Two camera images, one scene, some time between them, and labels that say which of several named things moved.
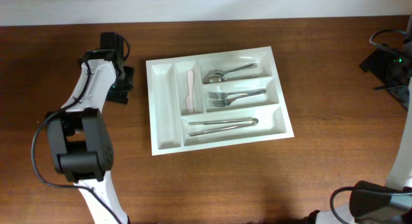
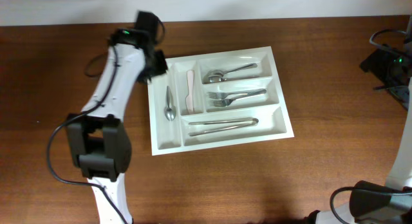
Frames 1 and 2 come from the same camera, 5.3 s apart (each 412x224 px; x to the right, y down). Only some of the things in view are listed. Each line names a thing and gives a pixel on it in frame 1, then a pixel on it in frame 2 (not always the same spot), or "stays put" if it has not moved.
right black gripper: x=382 y=64 stays put
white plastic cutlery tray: x=215 y=100 stays put
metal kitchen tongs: x=255 y=122 stays put
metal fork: x=223 y=95 → x=226 y=102
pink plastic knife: x=189 y=98 stays put
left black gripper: x=124 y=103 → x=164 y=69
